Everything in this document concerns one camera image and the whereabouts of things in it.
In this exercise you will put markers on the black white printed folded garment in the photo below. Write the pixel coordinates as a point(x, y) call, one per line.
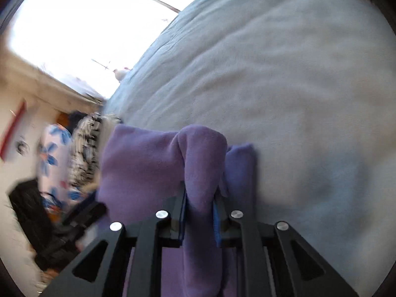
point(83, 148)

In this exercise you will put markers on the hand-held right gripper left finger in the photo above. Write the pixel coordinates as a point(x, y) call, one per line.
point(182, 219)

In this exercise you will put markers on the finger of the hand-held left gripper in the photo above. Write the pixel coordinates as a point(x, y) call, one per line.
point(89, 210)

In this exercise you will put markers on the white plush toy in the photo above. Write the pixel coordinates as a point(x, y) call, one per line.
point(120, 74)

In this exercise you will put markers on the purple zip hoodie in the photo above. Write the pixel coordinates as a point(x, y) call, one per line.
point(139, 167)

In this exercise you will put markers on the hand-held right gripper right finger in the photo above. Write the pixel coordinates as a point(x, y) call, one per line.
point(217, 222)

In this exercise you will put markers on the black wall sticker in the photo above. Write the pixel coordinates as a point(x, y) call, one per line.
point(23, 148)

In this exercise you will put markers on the grey-blue fleece blanket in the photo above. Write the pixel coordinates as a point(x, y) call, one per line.
point(278, 99)

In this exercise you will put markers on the dark crumpled clothing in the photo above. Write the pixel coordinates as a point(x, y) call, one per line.
point(75, 117)

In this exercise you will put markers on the red wall shelf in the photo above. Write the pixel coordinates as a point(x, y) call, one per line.
point(14, 126)

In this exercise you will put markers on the beige curtain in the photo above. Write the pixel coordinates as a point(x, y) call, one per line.
point(62, 89)

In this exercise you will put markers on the white blue floral quilt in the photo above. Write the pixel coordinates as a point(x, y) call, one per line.
point(52, 161)

